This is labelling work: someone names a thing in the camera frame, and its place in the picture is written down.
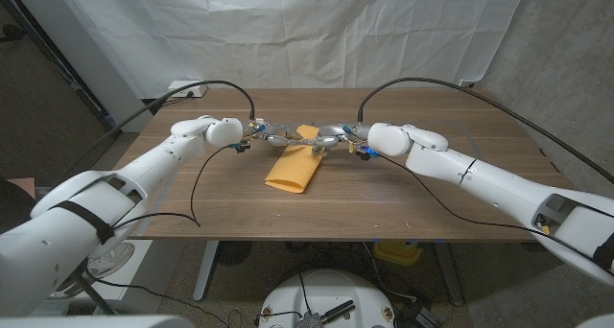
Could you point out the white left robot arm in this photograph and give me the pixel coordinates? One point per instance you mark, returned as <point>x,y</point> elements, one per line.
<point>96,208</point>

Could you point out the floor power strip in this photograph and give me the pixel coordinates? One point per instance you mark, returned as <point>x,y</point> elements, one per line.
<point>426,318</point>

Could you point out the yellow object under table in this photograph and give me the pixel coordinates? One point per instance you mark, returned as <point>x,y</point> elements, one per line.
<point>395,253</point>

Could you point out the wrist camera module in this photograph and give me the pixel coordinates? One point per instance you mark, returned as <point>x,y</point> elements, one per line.
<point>368,153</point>
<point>240,147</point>

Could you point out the white power strip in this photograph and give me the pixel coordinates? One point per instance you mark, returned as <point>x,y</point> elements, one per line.
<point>184,90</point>

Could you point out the grey table leg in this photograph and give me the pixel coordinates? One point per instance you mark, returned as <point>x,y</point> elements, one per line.
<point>451,275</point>

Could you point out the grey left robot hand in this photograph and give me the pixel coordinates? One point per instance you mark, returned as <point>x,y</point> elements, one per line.
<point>278,137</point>

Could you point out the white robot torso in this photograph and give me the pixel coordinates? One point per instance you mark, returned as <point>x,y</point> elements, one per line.
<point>331,289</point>

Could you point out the orange origami paper sheet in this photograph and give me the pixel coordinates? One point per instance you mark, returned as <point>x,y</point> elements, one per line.
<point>292,170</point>

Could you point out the black tool on torso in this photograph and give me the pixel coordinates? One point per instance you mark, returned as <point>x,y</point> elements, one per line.
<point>336,311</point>

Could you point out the black round fan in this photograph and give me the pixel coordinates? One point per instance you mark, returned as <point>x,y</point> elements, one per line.
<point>233,252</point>

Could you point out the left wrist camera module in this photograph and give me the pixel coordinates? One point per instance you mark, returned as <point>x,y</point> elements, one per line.
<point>240,147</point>

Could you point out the white wrinkled backdrop sheet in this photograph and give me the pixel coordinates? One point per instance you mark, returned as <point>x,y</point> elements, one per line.
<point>288,30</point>

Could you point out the white sneaker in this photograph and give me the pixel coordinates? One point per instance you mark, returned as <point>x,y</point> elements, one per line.
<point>112,258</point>

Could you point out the white table leg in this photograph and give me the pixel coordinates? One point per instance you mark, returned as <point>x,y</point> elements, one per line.
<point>206,270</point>

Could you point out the black metal stand leg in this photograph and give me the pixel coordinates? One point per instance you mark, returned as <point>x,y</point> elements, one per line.
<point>93,289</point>

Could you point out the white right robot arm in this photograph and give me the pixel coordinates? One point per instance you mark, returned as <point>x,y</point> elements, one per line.
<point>494,184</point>

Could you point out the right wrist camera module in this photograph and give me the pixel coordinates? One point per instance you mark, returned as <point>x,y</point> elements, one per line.
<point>368,153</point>

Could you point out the person in black clothes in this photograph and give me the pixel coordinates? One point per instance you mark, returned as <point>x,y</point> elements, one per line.
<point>12,203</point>

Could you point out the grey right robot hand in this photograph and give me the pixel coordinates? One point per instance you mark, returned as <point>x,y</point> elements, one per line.
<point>336,135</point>

